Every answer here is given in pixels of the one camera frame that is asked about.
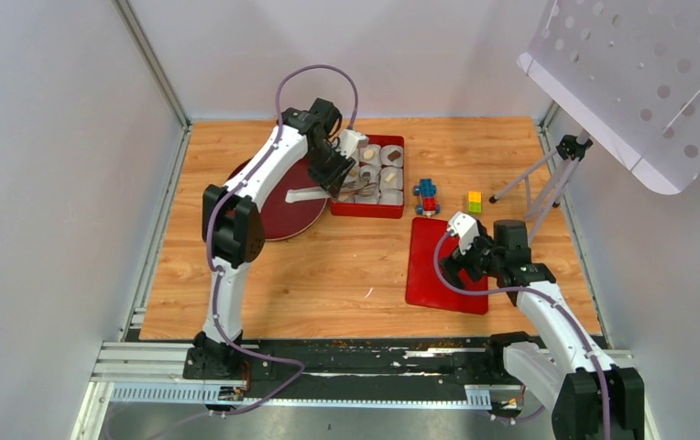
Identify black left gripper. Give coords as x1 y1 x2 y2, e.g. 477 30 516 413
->
307 144 359 203

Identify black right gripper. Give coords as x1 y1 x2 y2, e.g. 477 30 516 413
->
437 225 502 293

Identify wooden metal food tongs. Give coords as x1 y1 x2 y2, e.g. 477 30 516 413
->
285 181 378 204

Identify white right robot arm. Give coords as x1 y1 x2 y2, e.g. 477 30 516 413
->
433 228 645 439

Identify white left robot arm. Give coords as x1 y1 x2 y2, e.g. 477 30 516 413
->
189 108 368 379

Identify red rectangular chocolate box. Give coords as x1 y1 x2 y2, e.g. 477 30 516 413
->
328 134 406 219

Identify brown square chocolate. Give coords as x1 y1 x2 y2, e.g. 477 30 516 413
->
388 150 401 162

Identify yellow green toy block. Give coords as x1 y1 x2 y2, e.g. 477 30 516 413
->
466 191 482 215

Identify red box lid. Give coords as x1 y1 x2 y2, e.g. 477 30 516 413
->
405 217 489 315

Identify round dark red tray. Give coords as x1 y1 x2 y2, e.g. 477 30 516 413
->
259 159 328 241

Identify blue red toy car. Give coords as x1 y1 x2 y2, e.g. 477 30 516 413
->
412 178 441 217

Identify grey tripod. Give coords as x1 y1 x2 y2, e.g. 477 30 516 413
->
488 133 594 223

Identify perforated white light panel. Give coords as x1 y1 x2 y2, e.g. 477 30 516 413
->
518 1 700 195

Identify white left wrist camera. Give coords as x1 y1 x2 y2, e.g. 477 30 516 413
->
338 129 369 159

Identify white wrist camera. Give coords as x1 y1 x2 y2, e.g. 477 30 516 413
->
338 129 369 159
447 212 480 254

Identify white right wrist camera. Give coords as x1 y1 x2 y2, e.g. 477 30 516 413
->
447 212 480 254

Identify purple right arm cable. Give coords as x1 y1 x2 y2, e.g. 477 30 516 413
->
432 233 613 440

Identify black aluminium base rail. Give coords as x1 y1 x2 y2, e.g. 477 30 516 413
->
92 330 570 411

